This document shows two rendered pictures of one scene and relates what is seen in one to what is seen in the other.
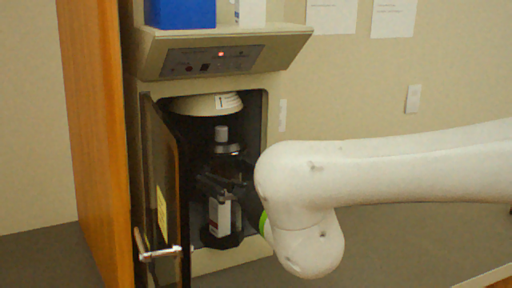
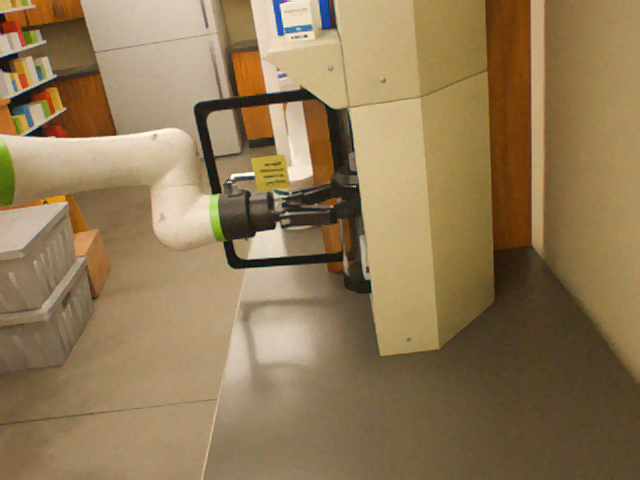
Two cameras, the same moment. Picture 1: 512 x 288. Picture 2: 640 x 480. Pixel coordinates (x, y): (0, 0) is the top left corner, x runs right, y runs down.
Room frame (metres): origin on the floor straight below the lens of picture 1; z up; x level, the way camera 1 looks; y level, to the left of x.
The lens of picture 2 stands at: (1.50, -0.91, 1.63)
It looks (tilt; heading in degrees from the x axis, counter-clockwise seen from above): 24 degrees down; 123
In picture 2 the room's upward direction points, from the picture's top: 9 degrees counter-clockwise
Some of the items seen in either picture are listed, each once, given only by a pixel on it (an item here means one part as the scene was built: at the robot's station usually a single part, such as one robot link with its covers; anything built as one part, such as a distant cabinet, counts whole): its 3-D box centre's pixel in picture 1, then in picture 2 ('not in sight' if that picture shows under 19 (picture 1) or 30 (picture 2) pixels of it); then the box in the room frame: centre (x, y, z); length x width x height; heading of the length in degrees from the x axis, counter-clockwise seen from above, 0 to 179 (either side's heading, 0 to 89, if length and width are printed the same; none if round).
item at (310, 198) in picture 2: (225, 186); (310, 198); (0.88, 0.06, 1.20); 0.11 x 0.01 x 0.04; 56
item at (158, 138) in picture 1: (163, 223); (277, 184); (0.74, 0.16, 1.19); 0.30 x 0.01 x 0.40; 22
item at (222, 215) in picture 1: (222, 191); (363, 228); (0.98, 0.07, 1.14); 0.11 x 0.11 x 0.21
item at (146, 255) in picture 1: (153, 242); not in sight; (0.66, 0.16, 1.20); 0.10 x 0.05 x 0.03; 22
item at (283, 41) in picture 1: (226, 52); (309, 64); (0.92, 0.06, 1.46); 0.32 x 0.12 x 0.10; 119
